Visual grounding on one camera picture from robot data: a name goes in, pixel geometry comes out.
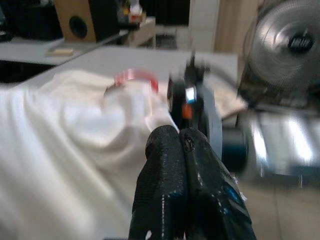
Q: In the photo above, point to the white t-shirt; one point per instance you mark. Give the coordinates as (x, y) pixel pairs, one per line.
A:
(62, 137)

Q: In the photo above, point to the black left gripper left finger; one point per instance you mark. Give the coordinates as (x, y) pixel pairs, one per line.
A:
(162, 187)

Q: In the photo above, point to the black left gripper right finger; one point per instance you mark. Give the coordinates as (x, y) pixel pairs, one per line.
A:
(212, 200)

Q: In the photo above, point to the red plastic clothes hanger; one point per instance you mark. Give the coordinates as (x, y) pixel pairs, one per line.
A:
(136, 73)

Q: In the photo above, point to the silver metal floor fan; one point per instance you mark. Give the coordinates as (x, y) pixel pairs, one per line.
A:
(282, 50)

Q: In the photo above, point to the beige flat object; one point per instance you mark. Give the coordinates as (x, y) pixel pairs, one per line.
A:
(60, 52)

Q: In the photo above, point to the wooden speaker box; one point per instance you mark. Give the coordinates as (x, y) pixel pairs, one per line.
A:
(65, 15)

